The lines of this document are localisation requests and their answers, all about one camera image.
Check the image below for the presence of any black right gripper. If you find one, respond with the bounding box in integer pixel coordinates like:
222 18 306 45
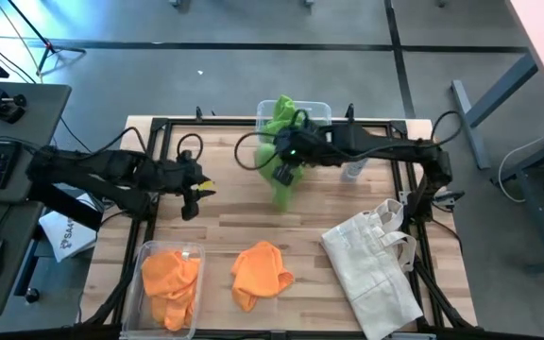
271 122 318 187

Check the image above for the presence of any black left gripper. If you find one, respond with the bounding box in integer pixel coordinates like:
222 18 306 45
176 149 217 222

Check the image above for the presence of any green microfiber towel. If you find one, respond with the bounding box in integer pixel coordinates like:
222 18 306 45
262 93 309 141
254 139 307 213

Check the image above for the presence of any orange microfiber towel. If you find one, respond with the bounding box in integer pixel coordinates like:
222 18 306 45
141 249 202 299
229 240 296 314
151 292 196 332

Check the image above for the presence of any clear plastic bin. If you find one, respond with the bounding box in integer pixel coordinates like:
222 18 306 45
120 239 206 340
255 98 333 164

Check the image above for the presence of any light blue air freshener bottle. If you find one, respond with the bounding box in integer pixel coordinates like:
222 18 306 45
340 158 370 184

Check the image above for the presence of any white printed bag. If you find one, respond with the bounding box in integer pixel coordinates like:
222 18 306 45
38 211 97 264

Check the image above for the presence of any beige canvas tote bag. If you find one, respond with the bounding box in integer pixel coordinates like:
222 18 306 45
320 197 424 340

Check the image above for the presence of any grey table leg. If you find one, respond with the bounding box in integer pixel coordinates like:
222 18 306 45
450 51 539 171

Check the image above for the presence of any grey computer desk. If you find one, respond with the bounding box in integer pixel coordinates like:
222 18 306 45
0 79 73 320

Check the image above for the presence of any black tripod stand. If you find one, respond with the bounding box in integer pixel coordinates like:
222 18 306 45
5 0 87 77

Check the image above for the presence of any dark grey side desk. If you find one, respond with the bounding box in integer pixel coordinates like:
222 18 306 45
491 117 544 275

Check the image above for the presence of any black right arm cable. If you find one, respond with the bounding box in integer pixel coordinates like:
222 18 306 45
232 109 311 172

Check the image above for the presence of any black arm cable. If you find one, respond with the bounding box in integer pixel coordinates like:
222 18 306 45
176 132 205 164
232 109 311 172

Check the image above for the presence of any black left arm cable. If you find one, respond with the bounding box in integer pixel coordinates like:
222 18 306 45
176 132 205 164

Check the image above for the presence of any white cable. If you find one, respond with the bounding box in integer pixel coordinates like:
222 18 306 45
497 136 544 204

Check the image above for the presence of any black clamp mount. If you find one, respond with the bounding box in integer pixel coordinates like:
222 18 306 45
0 87 27 125

